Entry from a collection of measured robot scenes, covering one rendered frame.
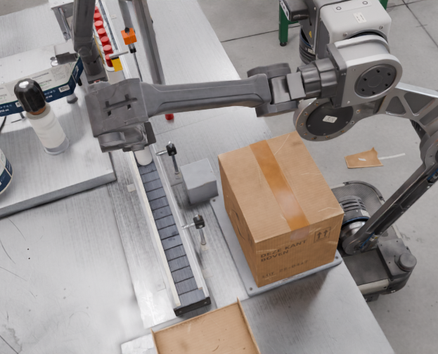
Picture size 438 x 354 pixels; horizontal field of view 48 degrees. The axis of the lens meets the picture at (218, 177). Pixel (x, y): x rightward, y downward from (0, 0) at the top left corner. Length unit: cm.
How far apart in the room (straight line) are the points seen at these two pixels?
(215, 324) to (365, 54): 83
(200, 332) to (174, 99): 76
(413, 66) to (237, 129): 181
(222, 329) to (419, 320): 120
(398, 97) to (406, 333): 121
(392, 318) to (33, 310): 152
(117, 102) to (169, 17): 155
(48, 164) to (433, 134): 130
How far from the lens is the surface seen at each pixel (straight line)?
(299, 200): 130
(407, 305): 245
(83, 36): 158
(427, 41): 365
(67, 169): 180
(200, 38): 225
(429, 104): 161
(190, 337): 145
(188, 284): 146
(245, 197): 130
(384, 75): 112
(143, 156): 168
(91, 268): 162
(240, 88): 100
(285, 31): 342
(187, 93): 92
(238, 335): 144
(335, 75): 107
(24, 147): 194
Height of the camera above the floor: 220
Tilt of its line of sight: 53 degrees down
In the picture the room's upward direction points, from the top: 8 degrees counter-clockwise
